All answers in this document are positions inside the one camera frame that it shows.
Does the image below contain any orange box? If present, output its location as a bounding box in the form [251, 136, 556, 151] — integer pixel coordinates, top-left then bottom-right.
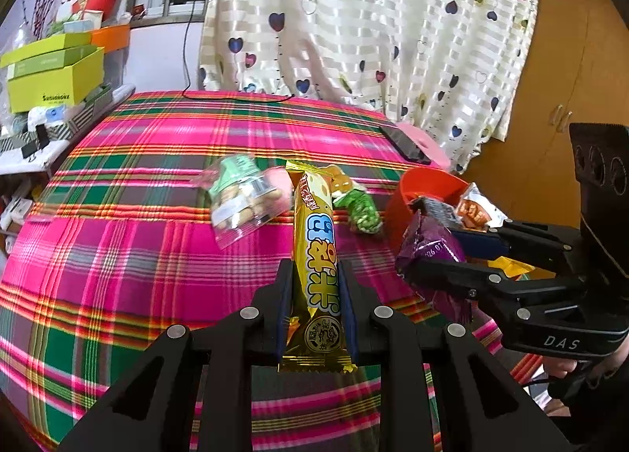
[91, 24, 131, 52]

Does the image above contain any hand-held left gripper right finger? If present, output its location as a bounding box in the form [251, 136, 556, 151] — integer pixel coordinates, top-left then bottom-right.
[338, 259, 573, 452]

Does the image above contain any pink green plaid tablecloth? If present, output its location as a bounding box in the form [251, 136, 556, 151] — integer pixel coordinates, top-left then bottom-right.
[0, 90, 546, 452]

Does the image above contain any black binder clip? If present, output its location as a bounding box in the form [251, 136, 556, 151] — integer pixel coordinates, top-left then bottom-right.
[20, 125, 50, 160]

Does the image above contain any white blue tissue pack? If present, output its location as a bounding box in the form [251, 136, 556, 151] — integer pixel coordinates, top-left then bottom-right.
[29, 105, 67, 126]

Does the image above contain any black smartphone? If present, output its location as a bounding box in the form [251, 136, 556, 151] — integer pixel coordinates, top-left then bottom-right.
[381, 125, 433, 165]

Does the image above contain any grey black snack packet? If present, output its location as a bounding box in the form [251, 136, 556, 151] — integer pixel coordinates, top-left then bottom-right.
[410, 197, 463, 232]

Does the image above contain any red plastic basket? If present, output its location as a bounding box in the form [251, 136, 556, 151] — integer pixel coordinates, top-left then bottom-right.
[384, 166, 470, 259]

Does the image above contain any gold snack bar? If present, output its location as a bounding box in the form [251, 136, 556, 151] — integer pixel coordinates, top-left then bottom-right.
[278, 160, 355, 374]

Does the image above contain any black cable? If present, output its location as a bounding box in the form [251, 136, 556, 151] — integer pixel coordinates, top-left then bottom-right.
[181, 0, 296, 100]

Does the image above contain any gold yellow snack packet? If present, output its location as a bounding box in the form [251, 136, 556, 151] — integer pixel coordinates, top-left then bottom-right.
[494, 257, 535, 282]

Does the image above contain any flat yellow-green box lid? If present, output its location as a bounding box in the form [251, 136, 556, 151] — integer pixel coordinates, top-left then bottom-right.
[0, 33, 96, 82]

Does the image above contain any orange white snack packet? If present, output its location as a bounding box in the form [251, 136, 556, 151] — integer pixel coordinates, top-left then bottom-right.
[454, 183, 507, 232]

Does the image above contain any cream heart print curtain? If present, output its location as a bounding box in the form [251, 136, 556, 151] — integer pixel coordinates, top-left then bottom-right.
[199, 0, 541, 175]

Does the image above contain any small white teal box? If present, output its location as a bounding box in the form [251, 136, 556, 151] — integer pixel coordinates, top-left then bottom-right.
[61, 10, 104, 35]

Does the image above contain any large yellow-green box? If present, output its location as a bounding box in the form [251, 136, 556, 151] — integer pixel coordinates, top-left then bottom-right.
[7, 45, 106, 114]

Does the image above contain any clear biscuit bag green label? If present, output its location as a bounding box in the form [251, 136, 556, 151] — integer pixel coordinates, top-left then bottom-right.
[191, 153, 291, 250]

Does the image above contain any white side desk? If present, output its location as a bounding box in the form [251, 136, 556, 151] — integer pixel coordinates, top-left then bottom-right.
[0, 83, 136, 178]

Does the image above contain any black white striped tray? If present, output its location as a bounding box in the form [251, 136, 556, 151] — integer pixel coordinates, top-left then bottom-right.
[0, 83, 111, 153]

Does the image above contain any pink plastic stool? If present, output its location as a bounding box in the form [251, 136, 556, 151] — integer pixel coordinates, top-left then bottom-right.
[398, 122, 450, 170]

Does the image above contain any person's right hand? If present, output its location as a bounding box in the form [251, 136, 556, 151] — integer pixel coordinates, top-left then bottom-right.
[538, 353, 590, 384]

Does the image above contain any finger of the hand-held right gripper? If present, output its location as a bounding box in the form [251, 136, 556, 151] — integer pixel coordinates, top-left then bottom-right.
[449, 220, 585, 263]
[403, 259, 590, 320]

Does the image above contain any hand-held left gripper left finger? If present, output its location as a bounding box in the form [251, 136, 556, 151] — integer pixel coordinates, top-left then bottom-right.
[58, 259, 296, 452]

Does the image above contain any purple snack packet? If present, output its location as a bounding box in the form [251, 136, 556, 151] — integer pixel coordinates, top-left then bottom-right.
[395, 211, 475, 325]

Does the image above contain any wooden cabinet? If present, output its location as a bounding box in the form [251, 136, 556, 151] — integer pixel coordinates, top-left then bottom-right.
[464, 0, 629, 237]

